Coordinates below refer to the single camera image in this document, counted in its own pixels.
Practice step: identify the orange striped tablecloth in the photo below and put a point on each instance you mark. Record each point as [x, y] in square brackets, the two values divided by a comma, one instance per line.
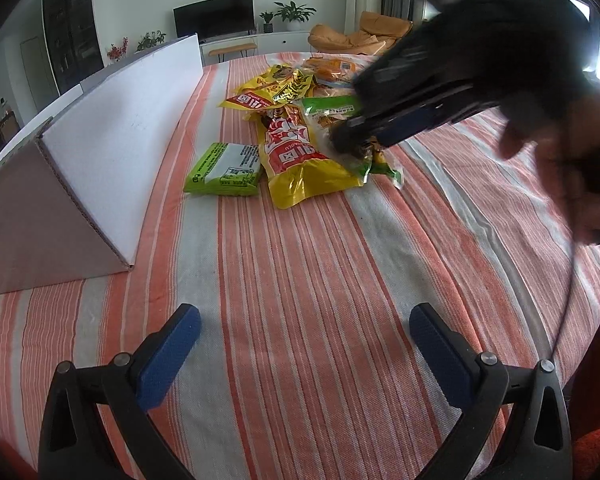
[305, 285]

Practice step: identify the person's right hand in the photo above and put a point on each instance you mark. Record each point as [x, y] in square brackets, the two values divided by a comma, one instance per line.
[575, 175]

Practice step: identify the wooden stool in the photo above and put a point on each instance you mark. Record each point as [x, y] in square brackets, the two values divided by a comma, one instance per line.
[232, 47]

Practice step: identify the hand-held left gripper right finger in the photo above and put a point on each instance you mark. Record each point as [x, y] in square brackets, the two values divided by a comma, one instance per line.
[442, 360]

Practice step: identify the white television cabinet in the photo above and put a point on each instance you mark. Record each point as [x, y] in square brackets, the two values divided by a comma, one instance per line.
[280, 42]

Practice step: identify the white cardboard box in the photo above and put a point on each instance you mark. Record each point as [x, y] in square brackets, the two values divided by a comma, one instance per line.
[105, 150]

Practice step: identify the red flower plant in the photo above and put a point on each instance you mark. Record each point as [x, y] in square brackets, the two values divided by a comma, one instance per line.
[116, 51]

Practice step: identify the leafy green plant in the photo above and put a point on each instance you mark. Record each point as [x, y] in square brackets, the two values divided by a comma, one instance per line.
[150, 41]

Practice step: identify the orange snack packet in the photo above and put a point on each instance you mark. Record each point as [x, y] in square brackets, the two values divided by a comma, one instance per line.
[330, 67]

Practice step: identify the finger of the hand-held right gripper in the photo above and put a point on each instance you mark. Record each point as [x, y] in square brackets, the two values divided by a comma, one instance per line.
[405, 109]
[410, 127]

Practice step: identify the orange lounge chair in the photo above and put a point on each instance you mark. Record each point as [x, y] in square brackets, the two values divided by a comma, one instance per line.
[360, 35]

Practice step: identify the large potted green plant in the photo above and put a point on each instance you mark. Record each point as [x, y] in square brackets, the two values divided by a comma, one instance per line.
[294, 14]

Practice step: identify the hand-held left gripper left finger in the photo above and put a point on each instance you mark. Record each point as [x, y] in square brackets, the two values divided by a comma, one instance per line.
[167, 360]

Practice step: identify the black display cabinet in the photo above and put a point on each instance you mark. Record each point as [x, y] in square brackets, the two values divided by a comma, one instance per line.
[72, 30]

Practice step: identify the green white snack packet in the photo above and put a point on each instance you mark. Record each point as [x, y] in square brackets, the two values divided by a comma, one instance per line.
[220, 170]

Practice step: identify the black television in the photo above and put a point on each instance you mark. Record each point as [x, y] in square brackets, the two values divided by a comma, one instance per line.
[214, 15]

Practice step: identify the green clear snack packet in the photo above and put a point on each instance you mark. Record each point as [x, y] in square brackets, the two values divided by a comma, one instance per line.
[325, 110]

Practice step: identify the small potted green plant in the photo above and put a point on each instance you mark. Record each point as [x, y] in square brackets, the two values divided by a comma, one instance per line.
[267, 22]

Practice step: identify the large yellow red snack bag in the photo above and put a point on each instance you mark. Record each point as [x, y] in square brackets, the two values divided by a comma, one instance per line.
[295, 170]

